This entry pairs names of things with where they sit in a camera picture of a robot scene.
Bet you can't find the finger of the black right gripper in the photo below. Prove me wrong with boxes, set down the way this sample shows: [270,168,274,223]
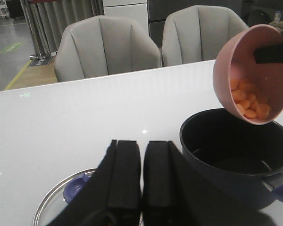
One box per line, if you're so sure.
[253,44,283,64]

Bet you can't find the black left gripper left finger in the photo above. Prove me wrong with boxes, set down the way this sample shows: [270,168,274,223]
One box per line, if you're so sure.
[50,140,142,226]

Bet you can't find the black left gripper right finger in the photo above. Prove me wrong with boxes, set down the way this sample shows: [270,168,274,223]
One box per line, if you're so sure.
[142,141,226,226]

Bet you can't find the pink bowl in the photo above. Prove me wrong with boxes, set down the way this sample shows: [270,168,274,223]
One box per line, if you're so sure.
[213,24,283,125]

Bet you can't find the glass lid with blue knob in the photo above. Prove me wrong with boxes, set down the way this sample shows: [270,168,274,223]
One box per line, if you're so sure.
[32,168,97,226]

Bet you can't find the orange ham slices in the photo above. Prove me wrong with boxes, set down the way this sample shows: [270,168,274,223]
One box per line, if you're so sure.
[230,78,272,120]

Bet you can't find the beige cushion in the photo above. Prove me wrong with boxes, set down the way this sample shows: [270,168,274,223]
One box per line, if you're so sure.
[269,21,283,30]

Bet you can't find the dark blue saucepan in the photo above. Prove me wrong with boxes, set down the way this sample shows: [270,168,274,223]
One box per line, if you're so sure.
[180,108,283,209]

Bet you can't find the right grey upholstered chair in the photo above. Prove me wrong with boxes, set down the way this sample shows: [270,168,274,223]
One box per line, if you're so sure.
[161,5,248,66]

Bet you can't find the grey upholstered chair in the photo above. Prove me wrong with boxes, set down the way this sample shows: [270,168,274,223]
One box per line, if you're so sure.
[161,5,248,66]
[54,16,162,82]

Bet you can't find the white cabinet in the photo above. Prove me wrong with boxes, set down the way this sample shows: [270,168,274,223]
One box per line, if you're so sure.
[102,0,149,35]

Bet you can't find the left grey upholstered chair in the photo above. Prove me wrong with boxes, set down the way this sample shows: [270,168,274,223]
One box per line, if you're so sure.
[54,16,162,82]

